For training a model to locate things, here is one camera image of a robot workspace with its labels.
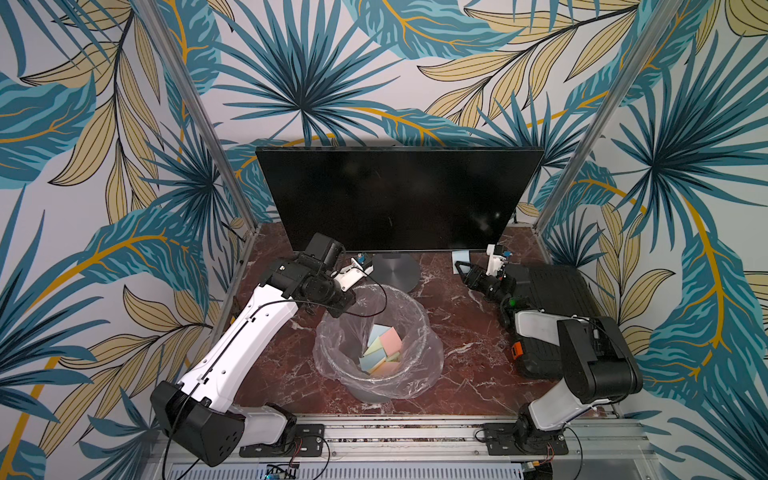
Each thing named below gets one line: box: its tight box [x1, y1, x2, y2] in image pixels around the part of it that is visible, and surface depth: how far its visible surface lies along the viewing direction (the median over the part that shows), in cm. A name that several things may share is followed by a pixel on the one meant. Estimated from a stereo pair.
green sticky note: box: [364, 336, 383, 356], surface depth 81 cm
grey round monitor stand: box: [370, 252, 421, 293], surface depth 108 cm
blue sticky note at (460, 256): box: [452, 250, 470, 267], surface depth 92 cm
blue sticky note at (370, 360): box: [359, 349, 387, 373], surface depth 78 cm
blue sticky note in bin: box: [367, 324, 391, 347], surface depth 81 cm
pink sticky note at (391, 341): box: [380, 326, 403, 356], surface depth 81 cm
